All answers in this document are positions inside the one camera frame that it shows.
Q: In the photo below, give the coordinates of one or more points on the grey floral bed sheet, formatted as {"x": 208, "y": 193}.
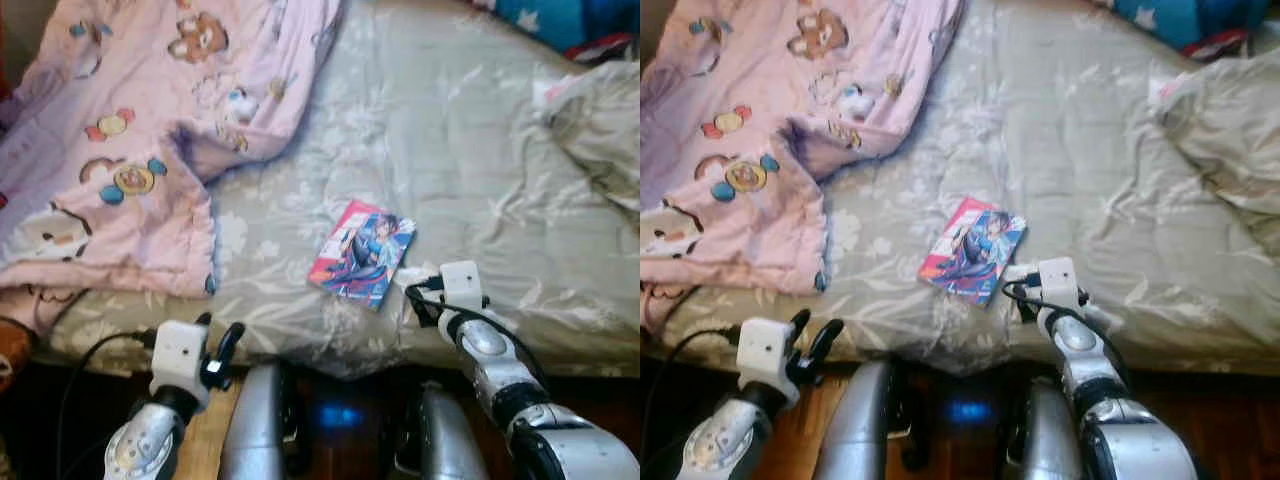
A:
{"x": 1060, "y": 150}
{"x": 450, "y": 150}

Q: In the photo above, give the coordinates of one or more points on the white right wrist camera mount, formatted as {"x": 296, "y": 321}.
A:
{"x": 1058, "y": 278}
{"x": 462, "y": 283}

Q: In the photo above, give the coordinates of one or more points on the striped red blue bolster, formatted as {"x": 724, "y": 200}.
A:
{"x": 560, "y": 20}
{"x": 1160, "y": 20}

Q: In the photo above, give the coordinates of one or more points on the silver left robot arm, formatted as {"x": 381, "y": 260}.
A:
{"x": 145, "y": 445}
{"x": 725, "y": 445}

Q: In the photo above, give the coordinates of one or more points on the pink cartoon print blanket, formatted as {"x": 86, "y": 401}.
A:
{"x": 150, "y": 100}
{"x": 780, "y": 80}

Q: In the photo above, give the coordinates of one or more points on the silver right robot leg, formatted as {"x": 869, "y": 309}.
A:
{"x": 445, "y": 440}
{"x": 1045, "y": 435}

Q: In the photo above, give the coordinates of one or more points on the silver left robot leg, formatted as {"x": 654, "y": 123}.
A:
{"x": 255, "y": 420}
{"x": 850, "y": 420}

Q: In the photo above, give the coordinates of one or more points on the colourful manga book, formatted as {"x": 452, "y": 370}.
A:
{"x": 970, "y": 250}
{"x": 360, "y": 255}

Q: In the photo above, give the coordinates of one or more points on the silver robot leg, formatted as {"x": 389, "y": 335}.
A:
{"x": 850, "y": 420}
{"x": 1045, "y": 435}
{"x": 445, "y": 440}
{"x": 255, "y": 420}

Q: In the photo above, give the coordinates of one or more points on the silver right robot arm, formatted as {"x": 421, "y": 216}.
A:
{"x": 500, "y": 370}
{"x": 1075, "y": 340}

